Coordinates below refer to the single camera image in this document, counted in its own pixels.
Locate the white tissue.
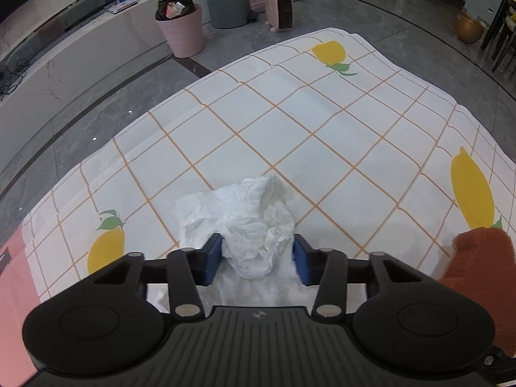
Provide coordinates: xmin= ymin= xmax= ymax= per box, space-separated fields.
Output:
xmin=175 ymin=175 xmax=308 ymax=308

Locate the brown felt piece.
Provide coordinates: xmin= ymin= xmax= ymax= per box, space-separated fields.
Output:
xmin=439 ymin=227 xmax=516 ymax=357

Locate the pink small heater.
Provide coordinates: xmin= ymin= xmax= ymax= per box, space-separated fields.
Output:
xmin=265 ymin=0 xmax=293 ymax=32

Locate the lemon pattern tablecloth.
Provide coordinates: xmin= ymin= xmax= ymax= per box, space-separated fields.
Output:
xmin=21 ymin=28 xmax=515 ymax=306

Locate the pink waste bin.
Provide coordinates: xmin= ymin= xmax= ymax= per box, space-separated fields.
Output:
xmin=155 ymin=0 xmax=204 ymax=59

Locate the brass bowl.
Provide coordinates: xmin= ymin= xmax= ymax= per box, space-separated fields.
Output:
xmin=455 ymin=11 xmax=485 ymax=45

